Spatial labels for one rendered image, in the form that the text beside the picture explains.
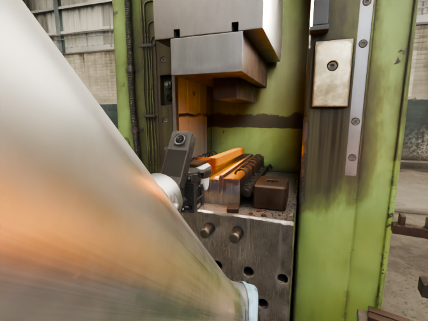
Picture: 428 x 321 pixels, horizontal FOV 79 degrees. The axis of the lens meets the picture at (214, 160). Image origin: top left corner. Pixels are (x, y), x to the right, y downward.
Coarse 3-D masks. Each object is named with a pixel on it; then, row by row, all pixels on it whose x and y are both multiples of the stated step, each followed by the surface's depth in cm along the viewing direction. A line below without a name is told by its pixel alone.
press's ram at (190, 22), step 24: (168, 0) 68; (192, 0) 66; (216, 0) 64; (240, 0) 62; (264, 0) 61; (168, 24) 69; (192, 24) 67; (216, 24) 65; (240, 24) 63; (264, 24) 62; (264, 48) 80
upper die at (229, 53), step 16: (240, 32) 63; (176, 48) 69; (192, 48) 68; (208, 48) 66; (224, 48) 65; (240, 48) 64; (256, 48) 80; (176, 64) 70; (192, 64) 69; (208, 64) 67; (224, 64) 66; (240, 64) 64; (256, 64) 81; (192, 80) 82; (208, 80) 82; (256, 80) 83
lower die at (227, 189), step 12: (252, 156) 108; (216, 168) 80; (216, 180) 72; (228, 180) 71; (240, 180) 70; (204, 192) 74; (216, 192) 72; (228, 192) 71; (240, 192) 71; (240, 204) 72
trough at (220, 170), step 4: (240, 156) 107; (244, 156) 109; (232, 160) 96; (236, 160) 101; (224, 164) 87; (228, 164) 91; (232, 164) 93; (220, 168) 83; (224, 168) 86; (228, 168) 87; (212, 172) 76; (216, 172) 79; (220, 172) 81; (212, 176) 75
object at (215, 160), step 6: (228, 150) 89; (234, 150) 89; (240, 150) 94; (216, 156) 74; (222, 156) 74; (228, 156) 80; (234, 156) 87; (192, 162) 59; (198, 162) 59; (204, 162) 61; (210, 162) 65; (216, 162) 69; (222, 162) 74
